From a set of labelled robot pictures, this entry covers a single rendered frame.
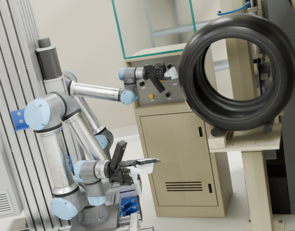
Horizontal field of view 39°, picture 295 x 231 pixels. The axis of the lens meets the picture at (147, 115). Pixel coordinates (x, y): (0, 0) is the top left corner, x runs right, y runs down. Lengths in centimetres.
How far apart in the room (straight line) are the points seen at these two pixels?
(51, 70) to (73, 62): 362
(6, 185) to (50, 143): 49
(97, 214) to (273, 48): 113
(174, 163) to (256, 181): 66
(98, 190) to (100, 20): 401
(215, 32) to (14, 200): 128
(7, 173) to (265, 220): 167
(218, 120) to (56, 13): 378
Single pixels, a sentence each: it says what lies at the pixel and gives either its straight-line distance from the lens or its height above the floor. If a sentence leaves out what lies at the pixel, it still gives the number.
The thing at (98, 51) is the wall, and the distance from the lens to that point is 560.
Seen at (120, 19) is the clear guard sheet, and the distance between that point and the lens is 297.
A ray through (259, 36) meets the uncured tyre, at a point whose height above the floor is 138.
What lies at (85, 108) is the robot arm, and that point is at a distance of 249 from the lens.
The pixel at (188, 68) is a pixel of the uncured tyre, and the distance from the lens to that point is 217.
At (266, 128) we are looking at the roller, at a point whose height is 91.
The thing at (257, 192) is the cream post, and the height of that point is 33.
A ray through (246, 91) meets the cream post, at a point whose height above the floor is 101.
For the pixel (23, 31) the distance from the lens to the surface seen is 198.
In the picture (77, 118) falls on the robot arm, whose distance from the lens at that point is 182.
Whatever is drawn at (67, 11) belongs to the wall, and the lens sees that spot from 561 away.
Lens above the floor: 168
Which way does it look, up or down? 16 degrees down
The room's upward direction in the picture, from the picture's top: 12 degrees counter-clockwise
